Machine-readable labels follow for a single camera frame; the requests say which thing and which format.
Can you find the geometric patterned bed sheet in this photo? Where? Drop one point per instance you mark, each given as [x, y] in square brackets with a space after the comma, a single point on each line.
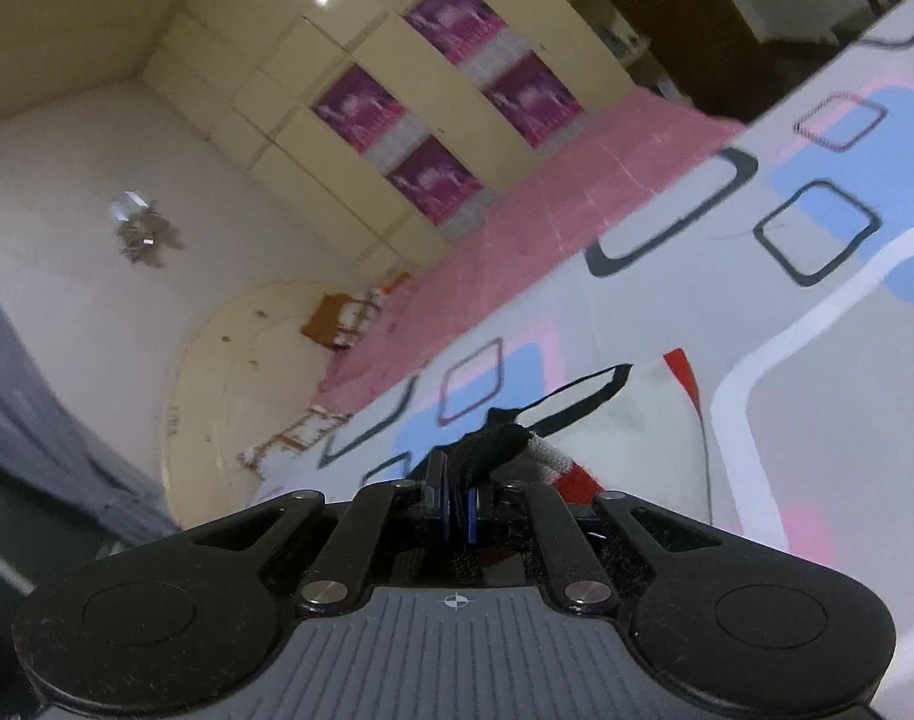
[824, 360]

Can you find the pink bed sheet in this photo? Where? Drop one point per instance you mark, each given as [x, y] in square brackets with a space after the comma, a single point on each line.
[547, 210]

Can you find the grey curtain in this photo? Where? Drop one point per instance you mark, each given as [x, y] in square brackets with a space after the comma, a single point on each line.
[44, 420]

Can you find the cream round headboard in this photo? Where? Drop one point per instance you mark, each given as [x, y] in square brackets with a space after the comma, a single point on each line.
[232, 382]

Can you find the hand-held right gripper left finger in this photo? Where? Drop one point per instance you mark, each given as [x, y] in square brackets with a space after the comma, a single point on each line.
[445, 502]

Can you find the purple wall poster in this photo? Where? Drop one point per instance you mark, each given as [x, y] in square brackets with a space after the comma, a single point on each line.
[359, 116]
[532, 101]
[453, 19]
[430, 180]

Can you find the brown wooden door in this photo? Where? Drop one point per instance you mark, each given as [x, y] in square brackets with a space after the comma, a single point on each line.
[697, 15]

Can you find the cream corner shelf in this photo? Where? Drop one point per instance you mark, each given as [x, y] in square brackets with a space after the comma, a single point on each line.
[599, 7]

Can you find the glass wall lamp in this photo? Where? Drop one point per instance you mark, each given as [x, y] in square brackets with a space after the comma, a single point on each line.
[138, 229]

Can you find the striped knit sweater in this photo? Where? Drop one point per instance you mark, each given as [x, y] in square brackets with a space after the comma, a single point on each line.
[494, 446]

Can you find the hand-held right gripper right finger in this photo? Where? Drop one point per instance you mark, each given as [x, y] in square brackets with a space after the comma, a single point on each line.
[474, 514]

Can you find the cream wardrobe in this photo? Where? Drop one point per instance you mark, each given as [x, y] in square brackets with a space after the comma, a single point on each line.
[329, 37]

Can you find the orange patterned pillow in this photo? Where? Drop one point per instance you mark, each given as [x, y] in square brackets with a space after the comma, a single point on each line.
[337, 319]

